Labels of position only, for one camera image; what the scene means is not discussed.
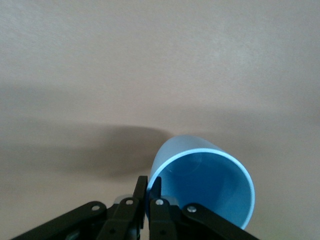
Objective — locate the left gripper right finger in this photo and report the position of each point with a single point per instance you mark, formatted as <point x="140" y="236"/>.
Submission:
<point x="170" y="220"/>

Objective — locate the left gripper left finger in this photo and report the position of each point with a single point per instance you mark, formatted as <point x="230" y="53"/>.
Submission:
<point x="120" y="220"/>

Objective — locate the light blue plastic cup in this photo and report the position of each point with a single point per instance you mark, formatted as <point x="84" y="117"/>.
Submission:
<point x="207" y="185"/>

